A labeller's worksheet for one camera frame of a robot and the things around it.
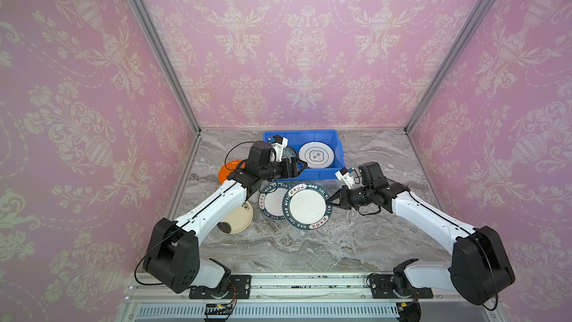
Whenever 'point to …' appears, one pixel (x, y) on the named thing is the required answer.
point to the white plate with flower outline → (316, 154)
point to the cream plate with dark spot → (238, 221)
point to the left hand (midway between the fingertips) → (302, 167)
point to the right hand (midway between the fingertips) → (328, 201)
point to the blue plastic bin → (332, 137)
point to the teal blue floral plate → (289, 152)
